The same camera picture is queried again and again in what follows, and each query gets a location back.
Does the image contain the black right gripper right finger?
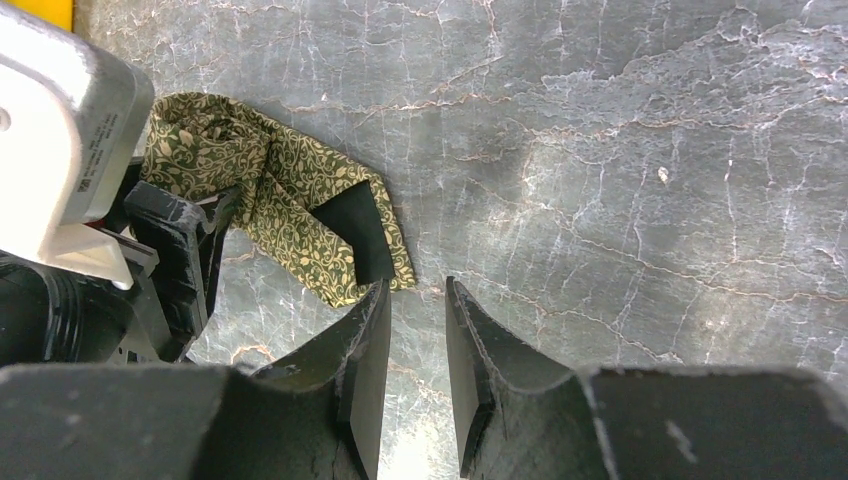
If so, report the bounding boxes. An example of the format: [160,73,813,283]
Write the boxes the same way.
[445,277,847,479]

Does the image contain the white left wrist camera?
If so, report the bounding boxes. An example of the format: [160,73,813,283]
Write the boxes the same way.
[1,3,154,290]

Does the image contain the yellow plastic bin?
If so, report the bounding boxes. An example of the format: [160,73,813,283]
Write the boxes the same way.
[5,0,74,31]

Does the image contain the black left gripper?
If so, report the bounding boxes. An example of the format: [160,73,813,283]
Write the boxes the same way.
[1,159,240,366]

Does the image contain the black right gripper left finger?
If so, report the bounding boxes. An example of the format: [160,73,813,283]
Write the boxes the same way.
[1,282,391,479]

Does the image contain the olive green leaf-pattern tie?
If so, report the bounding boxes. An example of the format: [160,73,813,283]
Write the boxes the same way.
[141,92,416,307]

